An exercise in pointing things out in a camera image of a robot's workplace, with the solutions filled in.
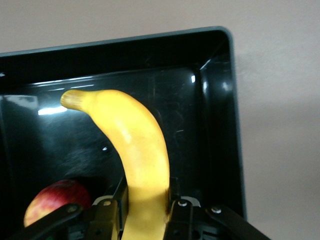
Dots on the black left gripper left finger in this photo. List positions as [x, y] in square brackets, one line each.
[105, 217]

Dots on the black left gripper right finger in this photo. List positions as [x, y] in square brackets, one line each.
[190, 220]

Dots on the red yellow apple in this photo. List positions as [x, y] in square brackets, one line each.
[60, 197]

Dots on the yellow banana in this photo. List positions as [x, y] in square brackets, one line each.
[140, 155]

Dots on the black plastic box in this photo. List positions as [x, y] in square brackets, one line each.
[190, 125]

